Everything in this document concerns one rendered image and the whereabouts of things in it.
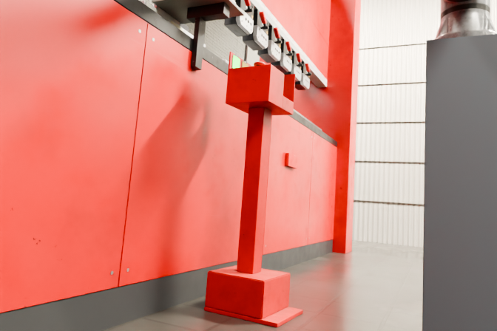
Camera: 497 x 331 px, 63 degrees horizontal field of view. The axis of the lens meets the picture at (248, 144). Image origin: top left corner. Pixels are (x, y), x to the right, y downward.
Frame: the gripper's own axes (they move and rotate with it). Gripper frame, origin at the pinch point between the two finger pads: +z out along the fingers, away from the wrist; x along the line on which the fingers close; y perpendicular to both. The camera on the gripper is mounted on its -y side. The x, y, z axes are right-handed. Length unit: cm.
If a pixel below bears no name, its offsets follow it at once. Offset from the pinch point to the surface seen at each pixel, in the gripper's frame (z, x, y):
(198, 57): 11.0, -1.4, -17.8
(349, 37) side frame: -56, -217, 50
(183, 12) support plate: 3.5, -2.5, 0.9
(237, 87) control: 10.2, -6.3, -34.4
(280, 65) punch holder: -3, -112, 22
